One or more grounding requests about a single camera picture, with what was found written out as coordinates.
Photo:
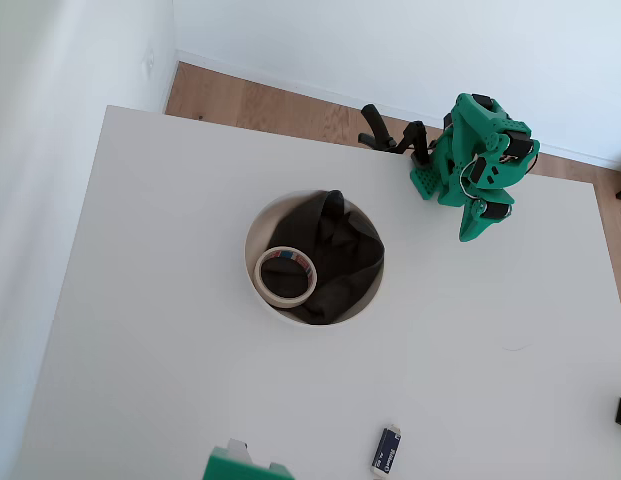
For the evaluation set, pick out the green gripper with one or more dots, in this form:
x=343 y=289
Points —
x=476 y=223

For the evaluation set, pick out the cream masking tape roll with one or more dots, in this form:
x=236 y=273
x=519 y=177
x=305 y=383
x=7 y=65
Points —
x=282 y=301

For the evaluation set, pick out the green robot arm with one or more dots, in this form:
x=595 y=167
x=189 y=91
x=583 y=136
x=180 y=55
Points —
x=470 y=125

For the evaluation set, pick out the black table clamp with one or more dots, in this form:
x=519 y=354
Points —
x=377 y=125

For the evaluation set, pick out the black cloth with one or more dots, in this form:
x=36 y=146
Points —
x=340 y=260

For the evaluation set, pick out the white bowl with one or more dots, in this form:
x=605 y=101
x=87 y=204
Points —
x=251 y=240

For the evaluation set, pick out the blue white eraser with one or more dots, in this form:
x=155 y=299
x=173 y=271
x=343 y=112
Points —
x=386 y=450

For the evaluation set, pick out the small white plastic piece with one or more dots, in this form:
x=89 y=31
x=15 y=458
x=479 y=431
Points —
x=238 y=449

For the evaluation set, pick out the green plastic printed part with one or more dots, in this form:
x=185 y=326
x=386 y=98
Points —
x=230 y=467

